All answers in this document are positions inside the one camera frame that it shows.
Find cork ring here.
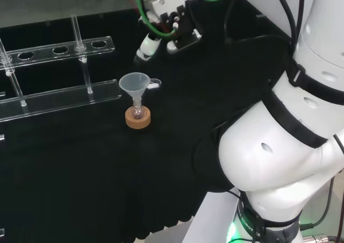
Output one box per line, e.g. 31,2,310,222
125,105,152,130

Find clear acrylic funnel stand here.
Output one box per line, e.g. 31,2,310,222
0,13,122,123

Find green cable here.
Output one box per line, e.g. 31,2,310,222
135,0,235,38

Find black cable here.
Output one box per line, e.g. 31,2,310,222
300,177,336,231

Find small round-bottom glass flask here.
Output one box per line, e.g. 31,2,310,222
130,103,147,120

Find black bench cloth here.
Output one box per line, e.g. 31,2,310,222
0,0,298,240

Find clear plastic funnel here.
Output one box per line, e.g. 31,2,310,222
118,72,148,108

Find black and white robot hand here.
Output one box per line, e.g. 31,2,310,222
133,0,204,64

